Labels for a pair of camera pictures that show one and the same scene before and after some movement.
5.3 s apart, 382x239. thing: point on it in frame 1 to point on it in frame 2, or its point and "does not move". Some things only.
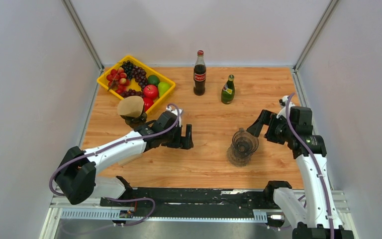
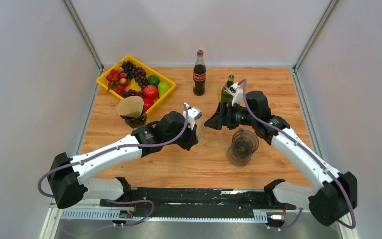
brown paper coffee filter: x=131 y=106 does not move
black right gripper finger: x=264 y=118 to x=215 y=121
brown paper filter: x=129 y=160 to x=202 y=130
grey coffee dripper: x=243 y=143 does not move
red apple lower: x=147 y=103 does not move
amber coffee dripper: x=135 y=121 does not move
